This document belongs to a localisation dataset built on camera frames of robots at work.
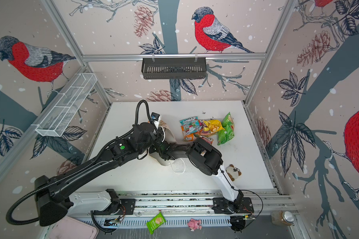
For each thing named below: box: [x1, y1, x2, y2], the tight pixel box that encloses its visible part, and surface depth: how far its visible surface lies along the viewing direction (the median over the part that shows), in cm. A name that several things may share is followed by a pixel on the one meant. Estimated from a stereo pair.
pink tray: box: [48, 216, 100, 239], surface depth 67 cm
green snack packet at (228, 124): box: [217, 111, 235, 146], surface depth 97 cm
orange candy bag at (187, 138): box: [181, 129, 194, 142], surface depth 99 cm
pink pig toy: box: [187, 218, 202, 232], surface depth 68 cm
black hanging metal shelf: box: [141, 59, 207, 80], surface depth 96 cm
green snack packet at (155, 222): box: [146, 211, 167, 235], surface depth 70 cm
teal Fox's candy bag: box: [179, 116, 200, 135], surface depth 103 cm
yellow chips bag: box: [203, 119, 225, 134], surface depth 97 cm
